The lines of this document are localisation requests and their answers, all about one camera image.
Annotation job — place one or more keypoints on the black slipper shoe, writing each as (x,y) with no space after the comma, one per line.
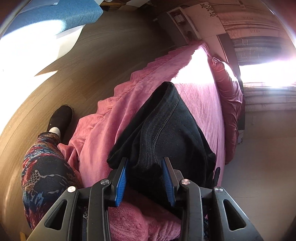
(60,120)

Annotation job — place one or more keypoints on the white bedside shelf unit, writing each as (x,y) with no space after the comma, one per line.
(185,25)

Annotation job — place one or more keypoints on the dark headboard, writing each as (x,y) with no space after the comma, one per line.
(230,54)

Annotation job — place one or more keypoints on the black pants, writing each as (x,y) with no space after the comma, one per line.
(163,127)

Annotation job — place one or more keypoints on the pink bed blanket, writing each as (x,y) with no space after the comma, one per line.
(188,69)

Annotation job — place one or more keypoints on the floral white headboard panel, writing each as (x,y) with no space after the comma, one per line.
(209,27)

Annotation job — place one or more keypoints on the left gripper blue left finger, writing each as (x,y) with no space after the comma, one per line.
(117,183)

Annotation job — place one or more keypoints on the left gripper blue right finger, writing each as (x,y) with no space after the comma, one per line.
(172,178)

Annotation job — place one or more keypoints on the person's patterned trouser leg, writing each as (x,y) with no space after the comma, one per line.
(45,176)

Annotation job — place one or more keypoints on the patterned window curtain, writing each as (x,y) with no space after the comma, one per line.
(257,37)

